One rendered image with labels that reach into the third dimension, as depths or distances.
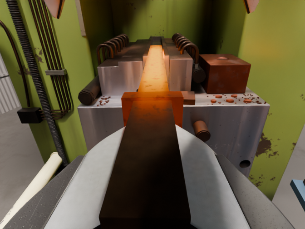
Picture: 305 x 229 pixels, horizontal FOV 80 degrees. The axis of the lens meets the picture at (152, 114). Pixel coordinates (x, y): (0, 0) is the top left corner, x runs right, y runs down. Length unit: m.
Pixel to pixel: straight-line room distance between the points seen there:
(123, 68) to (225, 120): 0.23
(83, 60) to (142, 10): 0.39
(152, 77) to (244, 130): 0.27
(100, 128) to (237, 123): 0.28
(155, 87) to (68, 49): 0.44
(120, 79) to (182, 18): 0.53
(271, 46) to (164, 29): 0.44
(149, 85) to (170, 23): 0.70
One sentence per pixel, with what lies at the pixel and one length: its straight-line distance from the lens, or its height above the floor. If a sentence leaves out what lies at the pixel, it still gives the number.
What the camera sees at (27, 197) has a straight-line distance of 0.65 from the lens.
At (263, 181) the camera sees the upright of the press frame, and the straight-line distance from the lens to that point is 0.89.
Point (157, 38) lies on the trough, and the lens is 0.79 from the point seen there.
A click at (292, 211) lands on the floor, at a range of 1.53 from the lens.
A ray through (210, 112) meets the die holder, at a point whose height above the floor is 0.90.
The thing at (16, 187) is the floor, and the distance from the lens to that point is 1.74.
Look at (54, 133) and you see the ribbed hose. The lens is 0.70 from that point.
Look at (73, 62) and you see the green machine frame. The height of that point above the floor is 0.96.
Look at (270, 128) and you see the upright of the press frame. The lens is 0.73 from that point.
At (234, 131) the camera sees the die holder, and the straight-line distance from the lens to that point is 0.42.
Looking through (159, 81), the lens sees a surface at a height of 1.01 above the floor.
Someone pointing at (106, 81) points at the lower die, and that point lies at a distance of 0.42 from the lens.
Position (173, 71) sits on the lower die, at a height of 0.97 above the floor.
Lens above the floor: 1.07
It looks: 28 degrees down
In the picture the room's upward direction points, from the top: 2 degrees counter-clockwise
